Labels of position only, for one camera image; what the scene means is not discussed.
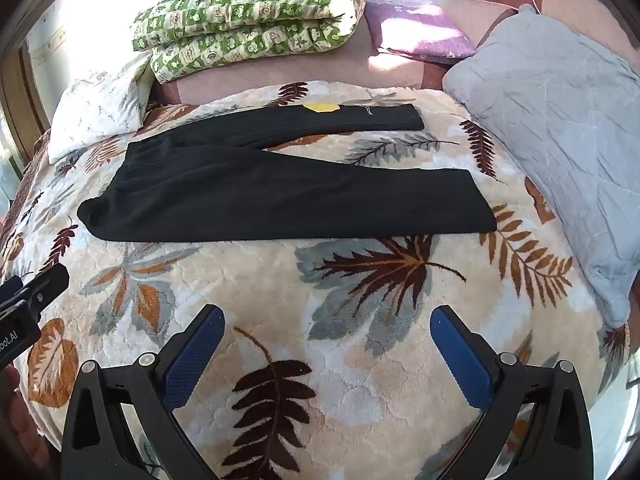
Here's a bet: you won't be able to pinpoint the leaf print fleece blanket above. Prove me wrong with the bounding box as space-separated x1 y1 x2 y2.
0 80 633 480

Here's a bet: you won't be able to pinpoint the person's left hand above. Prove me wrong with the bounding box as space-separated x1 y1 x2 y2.
0 365 53 468

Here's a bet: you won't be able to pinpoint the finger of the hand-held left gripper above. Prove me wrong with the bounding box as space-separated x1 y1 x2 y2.
21 262 71 323

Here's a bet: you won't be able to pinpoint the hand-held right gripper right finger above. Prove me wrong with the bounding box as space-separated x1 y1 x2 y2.
429 304 594 480

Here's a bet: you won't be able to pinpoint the black pants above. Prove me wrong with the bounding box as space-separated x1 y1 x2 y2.
77 102 497 244

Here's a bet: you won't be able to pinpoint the wooden window frame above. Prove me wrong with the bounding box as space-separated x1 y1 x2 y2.
0 37 47 183

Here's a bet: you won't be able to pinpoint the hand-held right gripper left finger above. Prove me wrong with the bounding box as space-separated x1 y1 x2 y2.
59 304 227 480

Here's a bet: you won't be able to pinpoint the white floral pillow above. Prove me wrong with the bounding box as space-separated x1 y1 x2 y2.
47 50 154 165

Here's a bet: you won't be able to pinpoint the green floral pillow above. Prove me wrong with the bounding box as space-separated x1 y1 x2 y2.
131 0 368 84

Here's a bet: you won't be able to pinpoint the grey quilted blanket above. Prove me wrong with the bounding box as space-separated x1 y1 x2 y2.
442 4 640 327

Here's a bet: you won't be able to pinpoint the purple pillow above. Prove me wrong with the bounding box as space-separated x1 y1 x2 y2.
362 0 477 66

